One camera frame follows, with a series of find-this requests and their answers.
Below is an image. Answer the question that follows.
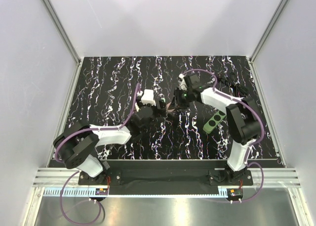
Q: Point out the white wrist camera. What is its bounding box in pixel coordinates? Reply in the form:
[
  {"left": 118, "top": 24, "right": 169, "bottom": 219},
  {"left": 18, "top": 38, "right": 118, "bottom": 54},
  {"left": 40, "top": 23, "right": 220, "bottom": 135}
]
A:
[
  {"left": 177, "top": 74, "right": 187, "bottom": 91},
  {"left": 141, "top": 89, "right": 156, "bottom": 106}
]

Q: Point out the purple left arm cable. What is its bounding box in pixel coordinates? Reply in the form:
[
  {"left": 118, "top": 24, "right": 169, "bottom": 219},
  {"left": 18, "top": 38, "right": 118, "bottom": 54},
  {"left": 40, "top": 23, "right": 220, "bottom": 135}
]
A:
[{"left": 55, "top": 84, "right": 141, "bottom": 224}]

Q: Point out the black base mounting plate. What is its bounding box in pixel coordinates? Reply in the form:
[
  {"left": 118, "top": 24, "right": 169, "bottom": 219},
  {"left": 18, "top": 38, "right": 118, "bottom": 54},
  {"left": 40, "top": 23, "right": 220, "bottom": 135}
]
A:
[{"left": 79, "top": 160, "right": 253, "bottom": 186}]

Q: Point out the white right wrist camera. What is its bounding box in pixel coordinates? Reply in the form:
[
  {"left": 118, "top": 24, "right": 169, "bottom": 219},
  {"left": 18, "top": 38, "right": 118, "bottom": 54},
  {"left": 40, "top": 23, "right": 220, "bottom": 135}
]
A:
[{"left": 177, "top": 74, "right": 187, "bottom": 91}]

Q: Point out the black coiled cable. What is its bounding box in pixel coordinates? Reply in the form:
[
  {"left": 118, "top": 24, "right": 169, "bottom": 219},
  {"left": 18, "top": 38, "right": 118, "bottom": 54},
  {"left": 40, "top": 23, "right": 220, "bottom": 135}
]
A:
[{"left": 218, "top": 72, "right": 249, "bottom": 97}]

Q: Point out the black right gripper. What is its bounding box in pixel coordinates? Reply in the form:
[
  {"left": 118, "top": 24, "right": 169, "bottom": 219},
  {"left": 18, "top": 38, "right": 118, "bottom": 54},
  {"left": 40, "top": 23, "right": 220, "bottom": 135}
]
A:
[{"left": 168, "top": 88, "right": 193, "bottom": 111}]

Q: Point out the aluminium frame rail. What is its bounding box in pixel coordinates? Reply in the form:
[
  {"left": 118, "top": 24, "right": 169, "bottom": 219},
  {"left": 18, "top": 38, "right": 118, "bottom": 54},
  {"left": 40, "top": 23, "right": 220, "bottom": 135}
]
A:
[{"left": 21, "top": 0, "right": 82, "bottom": 226}]

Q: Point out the metal front tray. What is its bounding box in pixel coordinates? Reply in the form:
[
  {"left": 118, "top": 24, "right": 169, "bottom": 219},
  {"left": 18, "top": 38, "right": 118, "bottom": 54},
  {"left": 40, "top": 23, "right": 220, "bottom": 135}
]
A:
[{"left": 35, "top": 188, "right": 299, "bottom": 226}]

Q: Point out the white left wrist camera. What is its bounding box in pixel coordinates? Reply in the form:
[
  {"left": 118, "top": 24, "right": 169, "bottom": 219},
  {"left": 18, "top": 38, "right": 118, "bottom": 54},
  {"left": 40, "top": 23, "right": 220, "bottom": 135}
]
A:
[{"left": 141, "top": 89, "right": 156, "bottom": 106}]

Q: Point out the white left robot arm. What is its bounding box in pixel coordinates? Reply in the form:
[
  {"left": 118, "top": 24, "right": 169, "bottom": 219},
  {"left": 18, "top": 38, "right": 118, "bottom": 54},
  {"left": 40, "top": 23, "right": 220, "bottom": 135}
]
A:
[{"left": 53, "top": 98, "right": 166, "bottom": 184}]

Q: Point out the green power strip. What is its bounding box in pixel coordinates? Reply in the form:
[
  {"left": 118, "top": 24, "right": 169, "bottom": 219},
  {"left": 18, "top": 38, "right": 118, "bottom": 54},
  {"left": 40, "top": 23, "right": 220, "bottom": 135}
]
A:
[{"left": 203, "top": 111, "right": 226, "bottom": 134}]

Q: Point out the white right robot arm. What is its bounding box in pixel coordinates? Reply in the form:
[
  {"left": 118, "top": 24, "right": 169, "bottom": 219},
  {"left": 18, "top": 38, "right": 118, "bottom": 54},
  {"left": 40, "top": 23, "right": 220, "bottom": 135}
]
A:
[{"left": 168, "top": 74, "right": 264, "bottom": 185}]

